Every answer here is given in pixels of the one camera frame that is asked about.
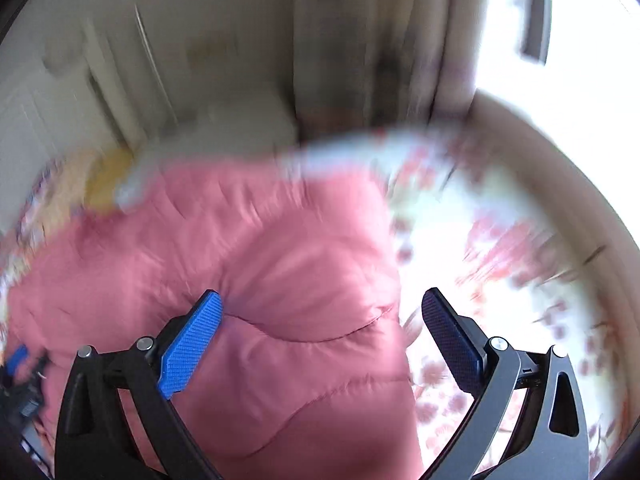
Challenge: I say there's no yellow pillow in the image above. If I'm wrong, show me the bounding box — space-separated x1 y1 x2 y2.
85 147 148 211

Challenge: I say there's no window with dark frame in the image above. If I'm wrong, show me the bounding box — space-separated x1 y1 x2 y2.
475 0 640 171

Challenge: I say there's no beige bed frame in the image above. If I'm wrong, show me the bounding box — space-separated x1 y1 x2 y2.
472 89 640 271

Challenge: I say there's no pink quilted blanket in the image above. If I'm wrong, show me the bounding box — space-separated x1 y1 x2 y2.
5 162 426 480

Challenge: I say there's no white wardrobe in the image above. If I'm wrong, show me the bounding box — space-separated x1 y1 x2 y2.
0 55 121 241

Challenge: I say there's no floral bedsheet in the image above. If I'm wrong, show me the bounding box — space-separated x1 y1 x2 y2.
0 127 626 478

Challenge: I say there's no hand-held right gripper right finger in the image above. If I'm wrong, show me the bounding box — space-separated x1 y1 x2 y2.
421 287 588 480

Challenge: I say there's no beige curtain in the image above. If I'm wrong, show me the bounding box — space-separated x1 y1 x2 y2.
290 0 483 136

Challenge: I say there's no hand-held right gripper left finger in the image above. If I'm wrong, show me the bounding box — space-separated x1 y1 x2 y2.
55 290 223 480

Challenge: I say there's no white headboard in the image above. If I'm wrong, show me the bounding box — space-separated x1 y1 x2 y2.
82 5 301 148

